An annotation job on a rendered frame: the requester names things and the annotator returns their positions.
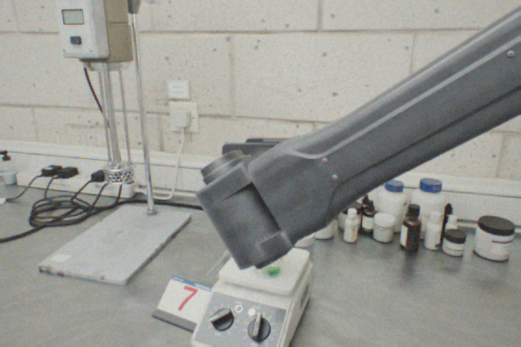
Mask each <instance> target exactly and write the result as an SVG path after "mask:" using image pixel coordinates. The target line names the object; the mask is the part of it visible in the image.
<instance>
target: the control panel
mask: <svg viewBox="0 0 521 347"><path fill-rule="evenodd" d="M237 306H242V311H241V312H238V311H237V310H236V307H237ZM220 308H230V310H231V311H232V313H233V314H234V322H233V324H232V325H231V326H230V327H229V328H228V329H227V330H224V331H218V330H217V329H216V328H214V326H212V325H211V324H210V322H209V317H210V316H212V315H213V314H214V313H215V312H216V311H217V310H218V309H220ZM251 309H252V310H254V311H255V313H254V314H249V310H251ZM257 313H261V316H262V318H264V319H267V320H268V323H269V325H270V327H271V331H270V334H269V336H268V338H267V339H265V340H262V341H254V340H253V339H251V338H250V337H249V335H248V324H249V323H250V321H251V320H252V319H255V316H256V314H257ZM286 314H287V310H286V309H282V308H279V307H275V306H270V305H267V304H263V303H260V302H256V301H254V300H244V299H241V298H237V297H235V296H231V295H228V294H224V293H218V292H214V293H213V294H212V297H211V299H210V301H209V305H208V307H207V310H206V312H205V314H204V316H203V320H202V322H201V325H200V326H199V328H198V330H197V332H196V336H195V339H196V340H198V341H201V342H203V343H206V344H209V345H215V346H217V347H277V344H278V341H279V339H280V335H281V329H282V326H283V324H284V320H285V318H286Z"/></svg>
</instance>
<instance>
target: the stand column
mask: <svg viewBox="0 0 521 347"><path fill-rule="evenodd" d="M130 18H131V26H132V44H133V51H134V61H135V69H136V77H137V86H138V104H139V112H140V129H141V136H142V146H143V155H144V172H145V180H146V189H147V197H148V206H149V208H147V210H146V211H147V213H146V215H157V208H156V207H154V192H153V183H152V174H151V156H150V146H149V137H148V128H147V119H146V110H145V101H144V84H143V73H142V64H141V55H140V39H139V20H138V14H135V13H131V14H130Z"/></svg>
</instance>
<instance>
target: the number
mask: <svg viewBox="0 0 521 347"><path fill-rule="evenodd" d="M209 293H210V292H208V291H205V290H203V289H201V288H198V287H191V286H189V285H186V284H183V283H182V282H179V281H177V280H171V281H170V285H169V287H168V289H167V292H166V293H165V295H164V299H163V300H162V302H161V304H160V305H161V306H165V307H168V308H169V309H171V310H174V311H177V312H178V313H184V314H187V315H189V316H191V317H193V318H196V319H200V317H201V314H202V312H203V309H204V307H205V305H206V303H207V300H208V298H209Z"/></svg>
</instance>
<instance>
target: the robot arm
mask: <svg viewBox="0 0 521 347"><path fill-rule="evenodd" d="M519 115H521V5H519V6H518V7H515V8H513V9H512V10H511V11H510V12H508V13H507V14H504V15H503V16H501V17H500V18H499V19H498V20H494V21H492V23H490V24H489V25H488V26H486V27H484V28H483V29H481V30H479V32H477V33H474V34H473V35H471V36H470V37H468V38H467V39H465V40H463V41H461V42H460V43H459V44H458V45H456V46H454V47H453V48H451V49H450V50H448V51H447V52H444V53H443V54H442V55H441V56H439V57H437V58H435V59H434V60H432V61H430V62H429V63H428V64H425V65H423V66H422V67H421V68H419V70H417V71H415V72H413V73H411V74H410V75H409V76H408V77H404V79H402V80H401V81H399V82H398V83H397V84H394V85H392V86H391V87H390V88H388V89H386V90H384V91H383V92H382V93H381V94H379V95H378V96H377V97H374V98H372V99H371V100H369V101H368V102H366V103H364V104H362V105H361V106H359V108H357V109H356V110H353V111H352V112H350V113H348V114H346V115H345V116H343V117H341V118H340V119H336V120H335V121H333V122H332V123H329V124H327V125H326V126H324V127H321V128H319V129H316V130H314V131H312V132H309V133H307V134H305V135H302V136H294V137H291V138H287V137H285V136H272V137H271V138H263V137H262V136H248V137H247V138H246V142H228V141H226V142H224V143H223V145H222V156H221V157H219V158H217V159H216V160H215V161H213V162H210V163H209V164H208V165H207V166H205V167H204V168H202V169H201V171H200V173H201V174H202V175H203V182H204V184H205V185H206V186H205V187H204V188H203V189H201V190H199V191H198V192H197V193H196V194H195V195H196V199H197V200H198V202H199V203H200V204H201V206H202V208H203V209H204V211H205V213H206V214H207V216H208V217H209V221H211V223H212V225H213V226H214V228H215V229H216V232H217V234H218V235H219V236H220V238H221V240H222V242H223V244H224V245H225V247H227V249H228V251H229V254H230V255H231V256H232V258H233V260H234V261H235V264H236V266H237V267H238V268H239V270H245V269H247V268H249V267H253V266H255V268H256V269H257V270H258V269H261V268H263V267H267V266H268V265H270V264H272V263H274V262H275V261H276V260H280V259H281V258H282V257H283V256H285V255H287V254H288V252H289V251H290V250H291V249H292V248H293V247H294V246H295V244H296V243H297V242H298V241H300V240H301V239H303V238H305V237H307V236H309V235H311V234H315V233H317V232H319V231H320V230H322V229H324V228H327V227H328V225H329V224H330V223H331V222H332V221H334V220H335V219H336V218H337V217H338V215H340V214H341V213H342V211H344V210H345V209H346V208H348V207H349V206H351V205H352V204H353V203H354V202H357V201H358V200H359V199H360V198H362V197H363V196H365V195H367V194H369V193H371V192H372V191H373V190H374V189H376V188H379V187H380V186H382V185H383V184H385V183H386V182H387V181H391V180H393V179H395V178H397V177H398V176H400V175H404V174H405V173H407V172H409V171H410V170H411V169H413V168H417V167H419V166H421V165H423V164H424V163H426V162H430V161H431V160H433V159H435V158H436V157H437V156H439V155H442V154H444V153H447V152H448V151H450V150H452V149H455V148H457V147H459V146H461V145H462V144H463V143H465V142H468V141H470V140H473V139H474V138H476V137H478V136H481V135H483V134H485V133H487V132H488V131H490V130H491V129H494V128H496V127H498V126H500V125H502V124H505V123H506V122H508V121H510V120H512V119H513V118H515V117H518V116H519Z"/></svg>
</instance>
